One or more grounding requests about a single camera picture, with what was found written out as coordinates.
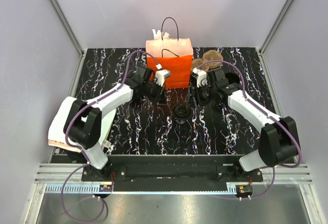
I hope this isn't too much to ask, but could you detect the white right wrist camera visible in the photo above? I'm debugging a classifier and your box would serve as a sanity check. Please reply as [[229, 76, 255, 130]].
[[191, 68, 208, 88]]

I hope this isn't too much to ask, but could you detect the orange paper bag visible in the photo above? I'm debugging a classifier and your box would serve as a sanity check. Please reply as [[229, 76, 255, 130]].
[[146, 30, 193, 89]]

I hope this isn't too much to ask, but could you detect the black coffee cup lid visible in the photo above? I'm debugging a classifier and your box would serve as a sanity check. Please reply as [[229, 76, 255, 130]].
[[173, 104, 191, 119]]

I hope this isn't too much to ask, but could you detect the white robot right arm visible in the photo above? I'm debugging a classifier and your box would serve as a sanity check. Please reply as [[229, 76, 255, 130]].
[[187, 68, 300, 181]]

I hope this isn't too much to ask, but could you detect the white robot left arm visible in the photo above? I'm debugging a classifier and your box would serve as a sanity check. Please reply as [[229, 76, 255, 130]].
[[63, 65, 171, 181]]

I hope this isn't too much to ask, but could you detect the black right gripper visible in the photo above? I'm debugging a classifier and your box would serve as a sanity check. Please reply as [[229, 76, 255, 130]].
[[186, 83, 217, 109]]

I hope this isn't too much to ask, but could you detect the brown cardboard cup carrier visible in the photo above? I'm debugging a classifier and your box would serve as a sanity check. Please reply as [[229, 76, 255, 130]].
[[191, 50, 223, 72]]

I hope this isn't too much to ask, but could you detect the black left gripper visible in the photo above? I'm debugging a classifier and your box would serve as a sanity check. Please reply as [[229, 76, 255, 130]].
[[143, 80, 168, 106]]

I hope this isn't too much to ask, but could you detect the white napkin stack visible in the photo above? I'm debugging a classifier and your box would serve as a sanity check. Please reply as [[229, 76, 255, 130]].
[[48, 96, 116, 153]]

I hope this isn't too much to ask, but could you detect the grey slotted cable duct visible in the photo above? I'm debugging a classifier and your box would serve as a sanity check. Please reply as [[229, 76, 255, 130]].
[[45, 182, 254, 194]]

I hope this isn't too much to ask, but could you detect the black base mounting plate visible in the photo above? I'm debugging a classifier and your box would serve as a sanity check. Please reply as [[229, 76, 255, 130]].
[[81, 155, 263, 187]]

